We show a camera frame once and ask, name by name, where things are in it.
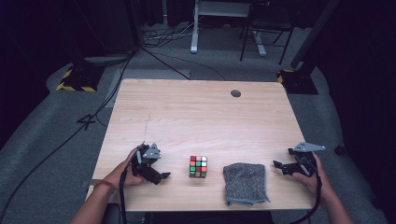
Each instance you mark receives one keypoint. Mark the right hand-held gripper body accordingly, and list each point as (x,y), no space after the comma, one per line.
(306,161)

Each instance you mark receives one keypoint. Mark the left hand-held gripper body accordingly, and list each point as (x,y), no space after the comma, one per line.
(146,158)

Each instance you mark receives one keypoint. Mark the multicoloured puzzle cube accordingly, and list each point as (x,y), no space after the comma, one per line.
(198,166)

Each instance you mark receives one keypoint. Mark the grey cloth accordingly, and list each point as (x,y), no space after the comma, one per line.
(245,183)

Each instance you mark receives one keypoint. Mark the person's right hand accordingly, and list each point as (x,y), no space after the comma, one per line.
(317,182)

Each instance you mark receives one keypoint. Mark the person's left hand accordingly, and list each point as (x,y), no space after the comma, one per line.
(124,175)

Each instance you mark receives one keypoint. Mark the small black floor object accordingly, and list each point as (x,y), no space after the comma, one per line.
(340,149)

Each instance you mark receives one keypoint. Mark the person's dark clothing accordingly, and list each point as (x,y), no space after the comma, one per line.
(202,217)

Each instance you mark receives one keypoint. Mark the grey tape strip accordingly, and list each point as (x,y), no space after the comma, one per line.
(84,184)

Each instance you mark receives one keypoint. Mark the black yellow striped stand base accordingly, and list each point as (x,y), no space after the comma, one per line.
(298,82)
(80,79)

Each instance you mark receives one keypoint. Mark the dark round table grommet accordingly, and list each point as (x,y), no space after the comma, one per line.
(235,93)

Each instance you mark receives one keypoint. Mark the grey slanted stand pole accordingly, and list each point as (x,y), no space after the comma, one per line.
(314,32)

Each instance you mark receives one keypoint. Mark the black metal chair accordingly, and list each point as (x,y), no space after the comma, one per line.
(264,26)

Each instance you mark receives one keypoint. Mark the white desk frame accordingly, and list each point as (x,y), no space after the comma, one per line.
(194,34)

